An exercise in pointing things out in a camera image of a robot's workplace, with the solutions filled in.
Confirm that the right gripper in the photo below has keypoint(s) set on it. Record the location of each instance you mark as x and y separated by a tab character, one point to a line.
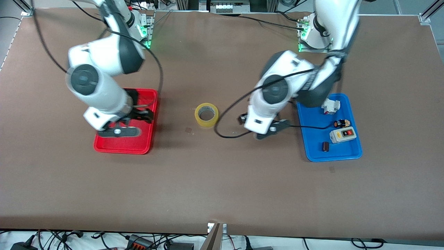
137	111

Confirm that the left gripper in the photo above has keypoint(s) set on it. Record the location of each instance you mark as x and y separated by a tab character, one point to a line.
240	120

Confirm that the yellow tape roll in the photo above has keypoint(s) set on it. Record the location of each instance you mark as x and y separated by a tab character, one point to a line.
198	119

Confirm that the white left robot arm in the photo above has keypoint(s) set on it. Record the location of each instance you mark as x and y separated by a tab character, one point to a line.
281	69

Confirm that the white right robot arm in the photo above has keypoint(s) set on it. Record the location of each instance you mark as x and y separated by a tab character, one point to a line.
104	93

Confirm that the clear tape scrap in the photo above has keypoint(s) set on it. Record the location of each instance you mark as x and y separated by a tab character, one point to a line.
188	130

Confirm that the red plastic tray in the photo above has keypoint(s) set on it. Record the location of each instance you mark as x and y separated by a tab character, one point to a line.
138	144

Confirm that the small black cylinder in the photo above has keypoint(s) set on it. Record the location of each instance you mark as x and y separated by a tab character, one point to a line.
325	146

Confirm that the white circuit breaker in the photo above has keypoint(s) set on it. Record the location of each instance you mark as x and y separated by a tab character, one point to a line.
330	106

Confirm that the black orange push button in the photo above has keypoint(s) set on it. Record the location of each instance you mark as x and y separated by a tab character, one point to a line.
341	123

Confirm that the blue plastic tray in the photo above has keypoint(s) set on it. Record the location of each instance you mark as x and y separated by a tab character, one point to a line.
343	152

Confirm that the white socket strip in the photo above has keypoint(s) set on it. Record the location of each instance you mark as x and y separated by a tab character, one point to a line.
223	7

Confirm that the orange power strip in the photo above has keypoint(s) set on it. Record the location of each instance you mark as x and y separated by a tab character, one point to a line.
138	243

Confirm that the black power adapter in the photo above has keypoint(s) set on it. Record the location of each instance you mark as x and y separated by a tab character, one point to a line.
22	246

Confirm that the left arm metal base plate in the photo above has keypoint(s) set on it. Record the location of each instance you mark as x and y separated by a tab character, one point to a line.
303	49

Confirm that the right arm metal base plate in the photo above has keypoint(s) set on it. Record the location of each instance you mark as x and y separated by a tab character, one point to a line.
150	21

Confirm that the grey two-button switch box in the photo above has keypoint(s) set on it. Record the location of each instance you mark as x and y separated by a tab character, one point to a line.
341	135

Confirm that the aluminium frame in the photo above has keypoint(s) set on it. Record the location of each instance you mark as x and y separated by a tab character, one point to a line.
204	5

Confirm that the aluminium post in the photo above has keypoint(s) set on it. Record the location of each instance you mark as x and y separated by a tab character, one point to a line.
212	239

